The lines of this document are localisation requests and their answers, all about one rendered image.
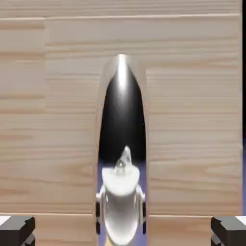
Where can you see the light wood cabinet door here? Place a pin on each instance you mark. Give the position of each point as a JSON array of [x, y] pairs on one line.
[[188, 119], [61, 230]]

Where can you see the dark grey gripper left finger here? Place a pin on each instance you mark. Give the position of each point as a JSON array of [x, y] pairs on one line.
[[15, 230]]

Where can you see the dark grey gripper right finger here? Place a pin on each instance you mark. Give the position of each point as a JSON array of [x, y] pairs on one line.
[[228, 230]]

